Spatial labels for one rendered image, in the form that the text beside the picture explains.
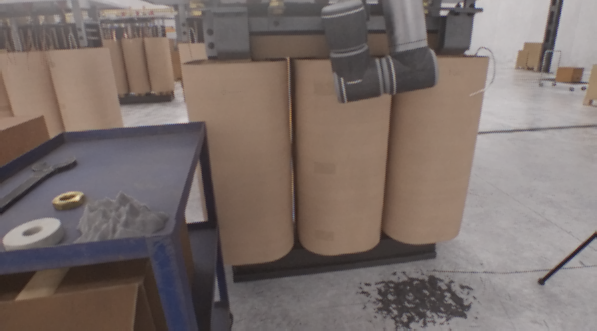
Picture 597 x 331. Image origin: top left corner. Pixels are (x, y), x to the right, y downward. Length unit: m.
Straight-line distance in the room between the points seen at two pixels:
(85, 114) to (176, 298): 2.80
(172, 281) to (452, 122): 1.21
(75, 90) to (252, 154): 2.24
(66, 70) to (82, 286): 2.73
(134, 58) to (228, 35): 5.83
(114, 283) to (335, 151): 0.92
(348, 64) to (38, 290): 0.76
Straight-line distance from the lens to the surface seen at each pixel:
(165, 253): 0.47
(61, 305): 0.57
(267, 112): 1.17
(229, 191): 1.27
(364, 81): 0.84
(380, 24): 1.31
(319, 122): 1.21
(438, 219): 1.60
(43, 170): 0.89
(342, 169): 1.28
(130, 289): 0.53
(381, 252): 1.76
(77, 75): 3.18
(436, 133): 1.40
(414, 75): 0.86
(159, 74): 6.82
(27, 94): 3.42
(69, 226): 0.62
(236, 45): 1.17
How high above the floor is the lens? 1.15
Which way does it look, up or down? 19 degrees down
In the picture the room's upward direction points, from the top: 1 degrees counter-clockwise
